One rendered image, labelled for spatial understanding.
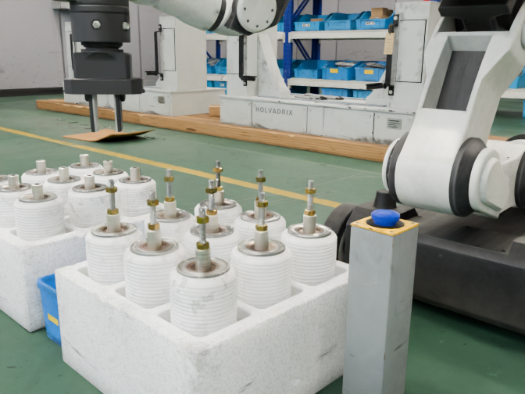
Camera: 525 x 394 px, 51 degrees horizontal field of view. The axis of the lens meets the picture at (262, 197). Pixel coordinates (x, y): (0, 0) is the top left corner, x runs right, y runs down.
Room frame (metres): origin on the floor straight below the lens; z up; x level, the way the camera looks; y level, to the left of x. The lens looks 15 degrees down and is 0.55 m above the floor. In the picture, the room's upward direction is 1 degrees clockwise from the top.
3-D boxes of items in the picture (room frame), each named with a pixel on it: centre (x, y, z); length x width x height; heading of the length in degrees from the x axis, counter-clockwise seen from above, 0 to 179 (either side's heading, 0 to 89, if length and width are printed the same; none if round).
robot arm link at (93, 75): (0.89, 0.25, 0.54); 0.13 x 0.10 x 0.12; 98
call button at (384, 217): (0.74, -0.17, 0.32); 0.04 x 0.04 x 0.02
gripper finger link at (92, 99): (0.88, 0.28, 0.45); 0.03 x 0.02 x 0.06; 8
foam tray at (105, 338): (0.89, 0.09, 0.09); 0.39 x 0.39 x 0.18; 46
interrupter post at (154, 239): (0.81, 0.17, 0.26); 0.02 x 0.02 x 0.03
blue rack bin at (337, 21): (6.50, -0.96, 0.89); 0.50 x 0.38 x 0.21; 138
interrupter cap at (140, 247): (0.81, 0.17, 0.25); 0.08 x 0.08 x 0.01
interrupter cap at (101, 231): (0.89, 0.25, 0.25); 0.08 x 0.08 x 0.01
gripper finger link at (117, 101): (0.89, 0.23, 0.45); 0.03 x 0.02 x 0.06; 8
